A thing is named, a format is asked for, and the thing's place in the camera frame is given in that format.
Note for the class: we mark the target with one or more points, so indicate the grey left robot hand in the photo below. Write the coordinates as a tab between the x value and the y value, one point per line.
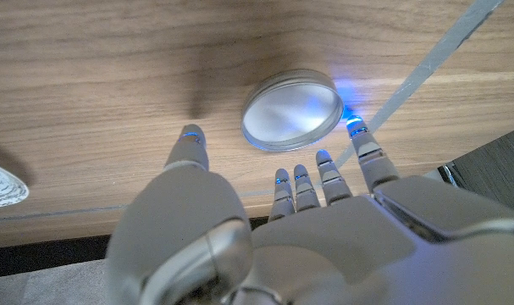
345	254

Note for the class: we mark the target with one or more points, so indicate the silver metal jar lid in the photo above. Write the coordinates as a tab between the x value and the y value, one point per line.
290	112

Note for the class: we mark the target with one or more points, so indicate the white gold-rimmed paper plate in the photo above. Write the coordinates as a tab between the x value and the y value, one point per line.
2	190

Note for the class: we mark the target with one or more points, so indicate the grey tape outline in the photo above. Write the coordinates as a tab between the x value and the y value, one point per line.
430	59

